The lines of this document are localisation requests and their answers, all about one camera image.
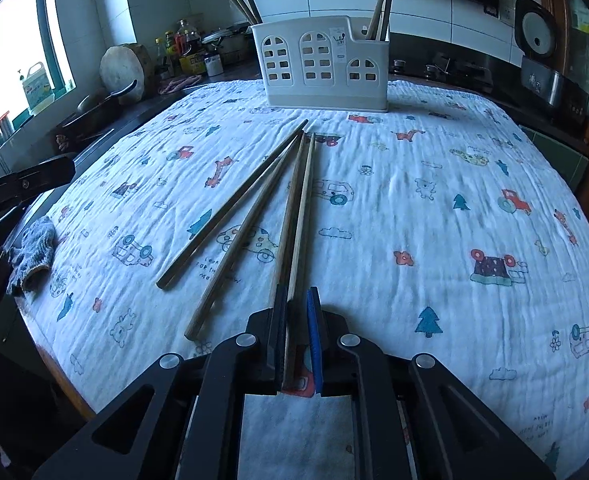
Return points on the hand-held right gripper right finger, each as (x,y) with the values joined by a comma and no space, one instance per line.
(314,335)

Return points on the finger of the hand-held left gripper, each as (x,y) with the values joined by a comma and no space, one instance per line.
(44,172)

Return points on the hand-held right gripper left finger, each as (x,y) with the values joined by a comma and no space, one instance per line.
(274,340)

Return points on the white plastic utensil holder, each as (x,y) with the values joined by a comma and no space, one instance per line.
(284,95)

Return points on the striped can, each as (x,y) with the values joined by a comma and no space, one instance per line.
(5,122)

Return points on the clear detergent bottle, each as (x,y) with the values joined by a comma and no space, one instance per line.
(38,90)

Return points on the metal frying pan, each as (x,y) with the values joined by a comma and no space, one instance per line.
(99,110)

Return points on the round wooden cutting board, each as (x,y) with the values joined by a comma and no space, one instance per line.
(122,67)

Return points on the window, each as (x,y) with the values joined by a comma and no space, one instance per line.
(9,35)

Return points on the pink cloth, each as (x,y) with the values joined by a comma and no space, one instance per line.
(179,85)

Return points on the yellow oil bottle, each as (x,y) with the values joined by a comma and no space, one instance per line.
(170,46)

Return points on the yellow label jar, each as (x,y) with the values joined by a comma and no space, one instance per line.
(192,65)

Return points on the printed white blanket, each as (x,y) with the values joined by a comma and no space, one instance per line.
(424,185)

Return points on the group of condiment bottles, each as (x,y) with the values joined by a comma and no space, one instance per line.
(188,37)

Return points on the small white cup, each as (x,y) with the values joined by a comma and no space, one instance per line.
(214,66)

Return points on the metal pot with lid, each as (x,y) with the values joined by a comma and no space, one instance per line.
(224,45)

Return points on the green cabinet drawer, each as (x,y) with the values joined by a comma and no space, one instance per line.
(554,160)

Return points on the black gas stove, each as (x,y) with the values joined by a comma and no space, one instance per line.
(449,70)

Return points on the black silver countertop appliance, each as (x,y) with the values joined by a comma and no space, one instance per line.
(549,85)

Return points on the wall socket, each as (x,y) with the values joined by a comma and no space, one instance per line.
(508,16)

